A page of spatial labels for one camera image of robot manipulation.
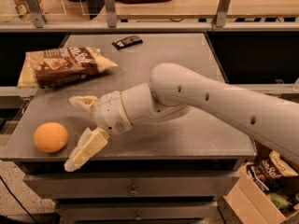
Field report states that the cardboard box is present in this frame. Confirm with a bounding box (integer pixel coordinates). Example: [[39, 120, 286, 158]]
[[223, 142, 299, 224]]

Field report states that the black snack bar wrapper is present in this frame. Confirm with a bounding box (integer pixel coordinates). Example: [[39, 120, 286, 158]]
[[112, 35, 143, 50]]

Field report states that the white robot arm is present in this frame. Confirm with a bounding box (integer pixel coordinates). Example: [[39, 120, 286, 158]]
[[64, 63, 299, 172]]

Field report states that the metal bracket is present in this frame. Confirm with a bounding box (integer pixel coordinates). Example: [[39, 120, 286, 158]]
[[25, 0, 46, 28], [214, 0, 231, 27], [104, 0, 118, 28]]

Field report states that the grey metal drawer cabinet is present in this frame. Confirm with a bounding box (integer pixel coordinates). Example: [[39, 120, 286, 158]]
[[2, 33, 256, 224]]

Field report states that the middle metal bracket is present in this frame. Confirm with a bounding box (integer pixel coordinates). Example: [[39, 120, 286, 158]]
[[104, 0, 118, 28]]

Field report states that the upper drawer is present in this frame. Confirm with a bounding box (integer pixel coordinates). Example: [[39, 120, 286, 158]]
[[23, 172, 239, 199]]

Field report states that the green snack bag in box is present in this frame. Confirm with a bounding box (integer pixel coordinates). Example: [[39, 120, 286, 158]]
[[267, 192, 292, 209]]

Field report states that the left metal bracket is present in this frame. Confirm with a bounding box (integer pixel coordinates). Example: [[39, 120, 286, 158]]
[[25, 0, 46, 28]]

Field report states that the lower drawer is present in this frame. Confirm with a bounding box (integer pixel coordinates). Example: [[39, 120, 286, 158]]
[[55, 202, 218, 221]]

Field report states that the black cable on floor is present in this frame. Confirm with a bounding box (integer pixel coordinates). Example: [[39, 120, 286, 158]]
[[0, 175, 40, 224]]

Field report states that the drawer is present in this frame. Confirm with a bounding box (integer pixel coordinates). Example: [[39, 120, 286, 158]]
[[55, 202, 218, 221], [23, 172, 239, 199]]

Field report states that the brown chip bag in box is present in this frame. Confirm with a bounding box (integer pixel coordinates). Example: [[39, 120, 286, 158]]
[[254, 150, 298, 184]]

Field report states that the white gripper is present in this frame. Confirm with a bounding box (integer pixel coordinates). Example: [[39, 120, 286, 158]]
[[64, 91, 132, 172]]

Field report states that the dark striped snack bag in box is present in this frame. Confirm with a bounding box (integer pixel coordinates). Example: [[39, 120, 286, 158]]
[[246, 164, 269, 192]]

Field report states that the orange fruit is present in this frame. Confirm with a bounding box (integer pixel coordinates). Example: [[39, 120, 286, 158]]
[[34, 122, 68, 153]]

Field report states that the right metal bracket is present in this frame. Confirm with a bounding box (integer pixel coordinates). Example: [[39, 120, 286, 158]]
[[214, 0, 231, 27]]

